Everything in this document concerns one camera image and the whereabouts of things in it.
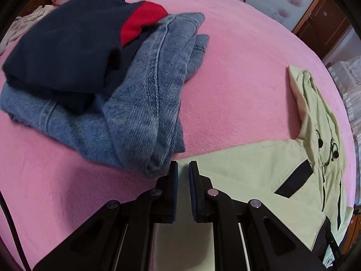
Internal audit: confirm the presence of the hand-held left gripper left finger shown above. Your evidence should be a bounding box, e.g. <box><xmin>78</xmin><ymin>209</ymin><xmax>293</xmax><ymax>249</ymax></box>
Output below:
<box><xmin>32</xmin><ymin>160</ymin><xmax>179</xmax><ymax>271</ymax></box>

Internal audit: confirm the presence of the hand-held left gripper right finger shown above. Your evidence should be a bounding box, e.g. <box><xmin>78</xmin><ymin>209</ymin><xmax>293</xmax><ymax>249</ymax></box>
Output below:
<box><xmin>188</xmin><ymin>160</ymin><xmax>329</xmax><ymax>271</ymax></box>

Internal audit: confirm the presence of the light green jacket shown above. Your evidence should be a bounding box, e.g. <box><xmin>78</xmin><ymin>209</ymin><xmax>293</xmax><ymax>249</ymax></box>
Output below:
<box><xmin>154</xmin><ymin>65</ymin><xmax>354</xmax><ymax>271</ymax></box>

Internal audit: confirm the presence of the blue denim garment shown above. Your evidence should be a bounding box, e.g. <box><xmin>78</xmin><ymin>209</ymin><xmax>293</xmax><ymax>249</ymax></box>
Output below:
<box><xmin>0</xmin><ymin>12</ymin><xmax>210</xmax><ymax>179</ymax></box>

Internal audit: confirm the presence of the pink bed blanket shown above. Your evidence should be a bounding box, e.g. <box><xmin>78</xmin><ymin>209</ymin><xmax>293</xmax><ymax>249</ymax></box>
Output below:
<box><xmin>0</xmin><ymin>0</ymin><xmax>356</xmax><ymax>271</ymax></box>

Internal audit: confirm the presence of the navy and red garment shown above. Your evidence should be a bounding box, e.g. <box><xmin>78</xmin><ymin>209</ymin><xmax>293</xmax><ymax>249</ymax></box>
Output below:
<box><xmin>2</xmin><ymin>0</ymin><xmax>169</xmax><ymax>113</ymax></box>

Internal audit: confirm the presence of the white ruffled bedding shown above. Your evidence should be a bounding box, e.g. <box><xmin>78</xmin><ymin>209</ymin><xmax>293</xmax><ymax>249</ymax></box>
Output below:
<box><xmin>327</xmin><ymin>56</ymin><xmax>361</xmax><ymax>147</ymax></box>

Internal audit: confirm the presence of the brown wooden door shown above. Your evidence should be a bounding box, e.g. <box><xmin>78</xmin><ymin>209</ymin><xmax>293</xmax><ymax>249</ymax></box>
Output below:
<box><xmin>292</xmin><ymin>0</ymin><xmax>352</xmax><ymax>60</ymax></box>

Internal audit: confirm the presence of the beige crumpled cloth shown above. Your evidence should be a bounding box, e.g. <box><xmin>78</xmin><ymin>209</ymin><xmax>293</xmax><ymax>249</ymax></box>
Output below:
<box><xmin>0</xmin><ymin>5</ymin><xmax>54</xmax><ymax>55</ymax></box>

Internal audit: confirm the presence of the black cable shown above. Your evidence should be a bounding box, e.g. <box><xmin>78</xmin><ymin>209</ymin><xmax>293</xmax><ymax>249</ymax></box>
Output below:
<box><xmin>0</xmin><ymin>189</ymin><xmax>31</xmax><ymax>271</ymax></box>

